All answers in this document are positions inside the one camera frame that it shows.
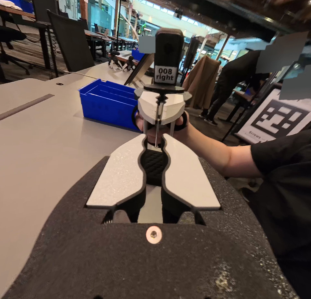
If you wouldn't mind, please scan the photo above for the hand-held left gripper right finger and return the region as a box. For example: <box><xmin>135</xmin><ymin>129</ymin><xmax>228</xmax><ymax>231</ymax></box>
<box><xmin>161</xmin><ymin>133</ymin><xmax>221</xmax><ymax>218</ymax></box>

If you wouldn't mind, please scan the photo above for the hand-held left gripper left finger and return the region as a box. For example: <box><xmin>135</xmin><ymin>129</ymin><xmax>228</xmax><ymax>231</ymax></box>
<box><xmin>86</xmin><ymin>134</ymin><xmax>149</xmax><ymax>218</ymax></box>

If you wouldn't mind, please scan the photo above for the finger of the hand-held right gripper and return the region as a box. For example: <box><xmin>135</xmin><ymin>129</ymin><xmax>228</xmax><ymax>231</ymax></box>
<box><xmin>159</xmin><ymin>92</ymin><xmax>193</xmax><ymax>136</ymax></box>
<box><xmin>135</xmin><ymin>90</ymin><xmax>161</xmax><ymax>135</ymax></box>

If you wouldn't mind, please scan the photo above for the long metal screw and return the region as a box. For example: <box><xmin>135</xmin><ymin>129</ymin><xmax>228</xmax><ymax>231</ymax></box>
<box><xmin>155</xmin><ymin>101</ymin><xmax>162</xmax><ymax>149</ymax></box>

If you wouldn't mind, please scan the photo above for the person's right forearm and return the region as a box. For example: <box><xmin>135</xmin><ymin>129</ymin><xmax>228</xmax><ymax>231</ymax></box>
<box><xmin>188</xmin><ymin>124</ymin><xmax>264</xmax><ymax>179</ymax></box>

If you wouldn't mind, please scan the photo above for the wooden desk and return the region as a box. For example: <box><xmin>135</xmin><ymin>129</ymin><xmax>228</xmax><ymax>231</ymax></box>
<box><xmin>0</xmin><ymin>5</ymin><xmax>46</xmax><ymax>20</ymax></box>

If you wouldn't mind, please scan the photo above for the person's right hand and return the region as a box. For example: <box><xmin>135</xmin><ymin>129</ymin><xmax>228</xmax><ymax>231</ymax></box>
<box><xmin>135</xmin><ymin>114</ymin><xmax>195</xmax><ymax>149</ymax></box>

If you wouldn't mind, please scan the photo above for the tan coat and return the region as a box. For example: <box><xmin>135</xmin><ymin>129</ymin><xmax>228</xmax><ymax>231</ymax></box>
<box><xmin>182</xmin><ymin>56</ymin><xmax>221</xmax><ymax>110</ymax></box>

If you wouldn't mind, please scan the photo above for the black wrist rest pad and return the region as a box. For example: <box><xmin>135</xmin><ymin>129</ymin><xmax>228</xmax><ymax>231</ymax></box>
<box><xmin>140</xmin><ymin>149</ymin><xmax>168</xmax><ymax>185</ymax></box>

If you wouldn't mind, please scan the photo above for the tilted black monitor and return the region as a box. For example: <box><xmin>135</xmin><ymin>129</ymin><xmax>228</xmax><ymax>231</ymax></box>
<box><xmin>124</xmin><ymin>52</ymin><xmax>155</xmax><ymax>86</ymax></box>

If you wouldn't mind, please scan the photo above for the black high-back chair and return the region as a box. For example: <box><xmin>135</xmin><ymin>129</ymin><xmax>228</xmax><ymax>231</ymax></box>
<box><xmin>47</xmin><ymin>9</ymin><xmax>95</xmax><ymax>78</ymax></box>

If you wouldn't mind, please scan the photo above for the sign with square code pattern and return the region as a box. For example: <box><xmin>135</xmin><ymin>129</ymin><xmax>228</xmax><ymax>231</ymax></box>
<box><xmin>234</xmin><ymin>84</ymin><xmax>311</xmax><ymax>145</ymax></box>

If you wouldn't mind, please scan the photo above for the black office chair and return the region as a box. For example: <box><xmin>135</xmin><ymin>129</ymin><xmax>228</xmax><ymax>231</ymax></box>
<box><xmin>0</xmin><ymin>25</ymin><xmax>31</xmax><ymax>83</ymax></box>

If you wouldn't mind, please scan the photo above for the white cable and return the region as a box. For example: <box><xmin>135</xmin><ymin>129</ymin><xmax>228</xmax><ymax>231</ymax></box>
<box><xmin>64</xmin><ymin>71</ymin><xmax>100</xmax><ymax>80</ymax></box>

